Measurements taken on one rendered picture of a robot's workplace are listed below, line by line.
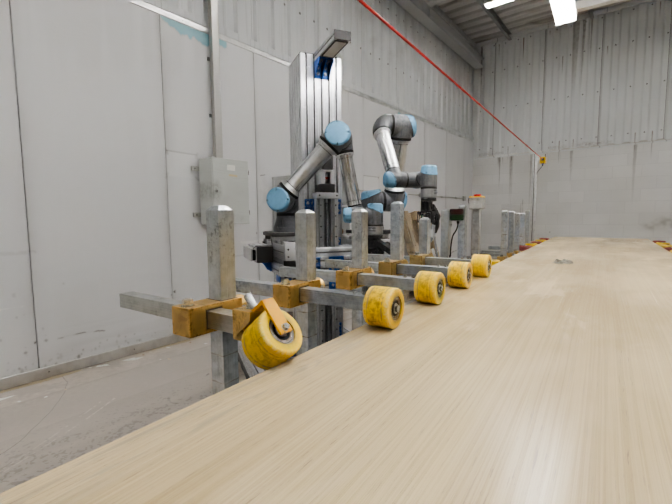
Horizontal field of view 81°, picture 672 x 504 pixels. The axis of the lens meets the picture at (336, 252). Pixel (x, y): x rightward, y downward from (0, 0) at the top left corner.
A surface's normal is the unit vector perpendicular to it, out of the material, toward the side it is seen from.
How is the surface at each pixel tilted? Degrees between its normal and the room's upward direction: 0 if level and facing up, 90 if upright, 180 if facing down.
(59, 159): 90
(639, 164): 90
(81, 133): 90
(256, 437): 0
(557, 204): 90
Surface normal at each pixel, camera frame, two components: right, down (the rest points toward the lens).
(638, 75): -0.62, 0.07
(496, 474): -0.01, -1.00
